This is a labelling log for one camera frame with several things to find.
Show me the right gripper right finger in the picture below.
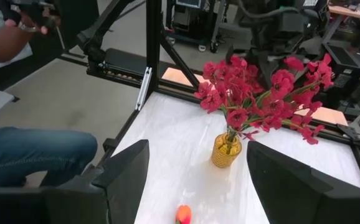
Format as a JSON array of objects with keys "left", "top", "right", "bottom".
[{"left": 247, "top": 140, "right": 360, "bottom": 224}]

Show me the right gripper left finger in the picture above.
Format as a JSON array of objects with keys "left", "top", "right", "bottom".
[{"left": 0, "top": 139, "right": 150, "bottom": 224}]

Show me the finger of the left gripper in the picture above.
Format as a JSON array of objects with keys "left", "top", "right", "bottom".
[
  {"left": 225, "top": 45, "right": 235, "bottom": 65},
  {"left": 259, "top": 60, "right": 282, "bottom": 91}
]

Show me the red artificial flower bunch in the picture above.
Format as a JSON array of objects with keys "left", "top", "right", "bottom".
[
  {"left": 248, "top": 102, "right": 326, "bottom": 146},
  {"left": 268, "top": 52, "right": 335, "bottom": 108},
  {"left": 194, "top": 54, "right": 262, "bottom": 138}
]

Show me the orange artificial tulip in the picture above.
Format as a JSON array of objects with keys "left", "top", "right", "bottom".
[{"left": 175, "top": 204, "right": 192, "bottom": 224}]

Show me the yellow textured glass vase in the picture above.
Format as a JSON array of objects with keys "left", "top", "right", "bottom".
[{"left": 211, "top": 132, "right": 242, "bottom": 169}]

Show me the wheeled equipment cart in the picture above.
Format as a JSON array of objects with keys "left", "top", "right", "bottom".
[{"left": 166, "top": 0, "right": 230, "bottom": 52}]

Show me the person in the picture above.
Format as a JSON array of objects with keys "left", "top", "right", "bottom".
[{"left": 0, "top": 0, "right": 98, "bottom": 187}]

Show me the person's hand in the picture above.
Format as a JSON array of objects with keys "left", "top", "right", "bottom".
[{"left": 4, "top": 12, "right": 61, "bottom": 35}]

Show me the black handheld device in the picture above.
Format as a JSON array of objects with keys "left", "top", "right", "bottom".
[{"left": 0, "top": 0, "right": 62, "bottom": 29}]

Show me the black aluminium table frame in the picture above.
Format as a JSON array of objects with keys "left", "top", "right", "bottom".
[{"left": 58, "top": 0, "right": 360, "bottom": 187}]

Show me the silver metal bracket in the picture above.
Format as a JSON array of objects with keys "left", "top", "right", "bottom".
[{"left": 135, "top": 67, "right": 153, "bottom": 111}]

